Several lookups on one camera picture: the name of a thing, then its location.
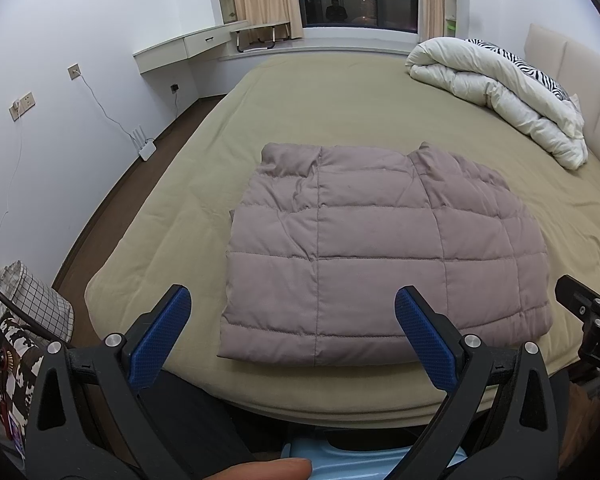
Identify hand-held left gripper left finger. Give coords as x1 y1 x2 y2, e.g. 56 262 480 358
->
25 284 192 480

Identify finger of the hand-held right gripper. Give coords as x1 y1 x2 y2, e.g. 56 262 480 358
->
554 274 600 321

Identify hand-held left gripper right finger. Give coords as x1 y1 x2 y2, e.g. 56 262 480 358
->
395 285 561 480

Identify mauve puffer jacket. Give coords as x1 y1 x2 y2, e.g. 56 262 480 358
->
216 141 555 368

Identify person's dark pants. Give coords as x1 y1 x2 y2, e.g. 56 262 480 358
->
70 370 291 480

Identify white checkered bag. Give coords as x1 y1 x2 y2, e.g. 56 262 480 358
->
0 260 75 343

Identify light blue slipper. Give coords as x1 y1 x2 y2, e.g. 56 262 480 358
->
280 435 468 480

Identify brown white patterned bag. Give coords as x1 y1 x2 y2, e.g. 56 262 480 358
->
0 310 46 461

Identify white router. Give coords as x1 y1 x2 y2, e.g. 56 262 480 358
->
130 125 158 162

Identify beige padded headboard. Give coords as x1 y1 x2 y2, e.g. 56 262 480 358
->
522 22 600 188

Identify zebra striped pillow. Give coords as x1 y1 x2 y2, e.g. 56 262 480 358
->
462 37 573 103

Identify white duvet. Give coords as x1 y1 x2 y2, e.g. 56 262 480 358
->
405 37 590 171

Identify bed with olive sheet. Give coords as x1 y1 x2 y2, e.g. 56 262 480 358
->
52 55 600 423

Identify white floating desk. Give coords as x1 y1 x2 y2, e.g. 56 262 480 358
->
132 20 251 75

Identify folding table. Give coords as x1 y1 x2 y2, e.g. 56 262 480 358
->
230 19 292 53

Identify thick black cable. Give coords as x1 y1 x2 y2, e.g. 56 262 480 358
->
0 269 56 346

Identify thin white cable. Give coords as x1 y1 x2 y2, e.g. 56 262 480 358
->
0 117 23 252
79 74 142 148

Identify wall outlet with plug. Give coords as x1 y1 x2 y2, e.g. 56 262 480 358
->
11 91 35 122

